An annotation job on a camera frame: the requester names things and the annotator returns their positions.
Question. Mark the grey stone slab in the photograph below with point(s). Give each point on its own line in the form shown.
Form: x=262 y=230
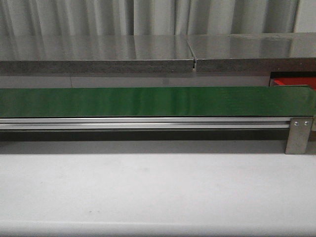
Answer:
x=260 y=53
x=94 y=55

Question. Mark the left grey stone slab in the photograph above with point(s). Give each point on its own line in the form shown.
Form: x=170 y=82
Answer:
x=94 y=55

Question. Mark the right grey stone slab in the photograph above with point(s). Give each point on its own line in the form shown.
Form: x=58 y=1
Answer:
x=260 y=53

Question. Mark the steel conveyor support bracket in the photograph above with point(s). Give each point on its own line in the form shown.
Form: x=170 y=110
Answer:
x=299 y=132

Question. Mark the white pleated curtain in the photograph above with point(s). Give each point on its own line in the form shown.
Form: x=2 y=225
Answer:
x=145 y=17

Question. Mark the green conveyor belt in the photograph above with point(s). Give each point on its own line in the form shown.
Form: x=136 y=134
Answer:
x=277 y=101

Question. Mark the aluminium conveyor side rail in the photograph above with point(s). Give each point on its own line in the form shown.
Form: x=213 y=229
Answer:
x=144 y=123

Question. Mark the red plastic tray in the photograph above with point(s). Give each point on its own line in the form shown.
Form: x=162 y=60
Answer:
x=309 y=81

